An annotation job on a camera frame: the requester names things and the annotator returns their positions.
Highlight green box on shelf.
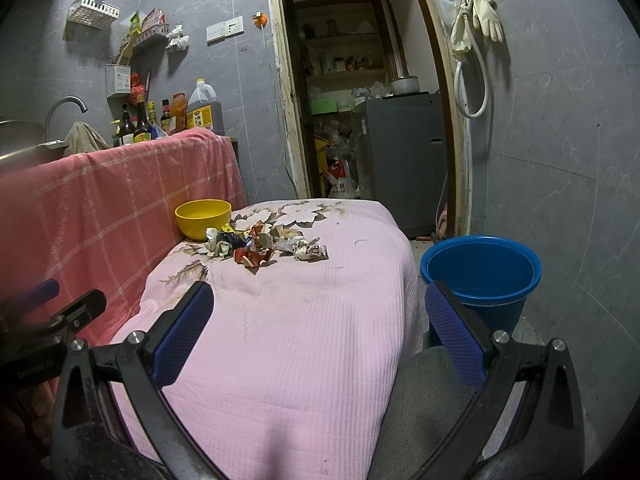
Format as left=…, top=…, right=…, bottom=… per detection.
left=309, top=99, right=338, bottom=115

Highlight grey cabinet appliance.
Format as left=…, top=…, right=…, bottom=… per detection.
left=352, top=92, right=447, bottom=238

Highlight large oil jug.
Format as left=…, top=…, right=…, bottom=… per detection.
left=186, top=78, right=226, bottom=136

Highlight wall shelf with packets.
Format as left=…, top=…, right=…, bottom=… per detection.
left=118, top=8, right=169, bottom=55

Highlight blue plastic bucket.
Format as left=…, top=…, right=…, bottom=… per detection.
left=420, top=235, right=542, bottom=334

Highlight red wrapper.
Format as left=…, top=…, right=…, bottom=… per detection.
left=233, top=247, right=273, bottom=269

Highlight grey rag on sink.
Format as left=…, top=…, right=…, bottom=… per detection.
left=64, top=122, right=110, bottom=156

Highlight red white sack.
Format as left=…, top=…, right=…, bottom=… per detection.
left=326, top=158, right=358, bottom=198

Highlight yellow plastic bowl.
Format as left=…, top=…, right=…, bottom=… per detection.
left=175, top=198, right=232, bottom=242

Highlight orange sauce bottle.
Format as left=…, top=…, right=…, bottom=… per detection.
left=169, top=92, right=188, bottom=134

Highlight white wall switch plate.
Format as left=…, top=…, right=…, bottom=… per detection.
left=206, top=16, right=244, bottom=44

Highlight orange wall hook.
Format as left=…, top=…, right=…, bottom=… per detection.
left=253, top=12, right=268, bottom=29

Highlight white wall basket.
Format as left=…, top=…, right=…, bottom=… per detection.
left=67, top=0, right=120, bottom=30

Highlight yellow snack wrapper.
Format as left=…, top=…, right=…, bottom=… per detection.
left=221, top=223, right=236, bottom=234

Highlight metal faucet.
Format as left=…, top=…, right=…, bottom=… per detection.
left=44, top=95, right=89, bottom=142

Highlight dark green bottle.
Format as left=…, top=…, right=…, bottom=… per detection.
left=118, top=104, right=136, bottom=145

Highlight dark sauce bottle yellow label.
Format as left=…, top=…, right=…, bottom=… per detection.
left=134, top=94, right=152, bottom=143

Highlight metal pot on cabinet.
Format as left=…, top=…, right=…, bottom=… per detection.
left=390, top=76, right=421, bottom=96

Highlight red plaid cloth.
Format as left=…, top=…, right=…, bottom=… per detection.
left=1, top=128, right=246, bottom=344

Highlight white wrapper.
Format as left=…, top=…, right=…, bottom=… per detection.
left=292, top=238, right=329, bottom=262

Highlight white rubber gloves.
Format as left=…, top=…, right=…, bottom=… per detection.
left=450, top=0, right=504, bottom=60

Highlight white hose loop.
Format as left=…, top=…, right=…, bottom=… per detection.
left=452, top=12, right=490, bottom=120

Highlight pink floral quilted cloth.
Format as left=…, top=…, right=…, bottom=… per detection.
left=116, top=200, right=422, bottom=479

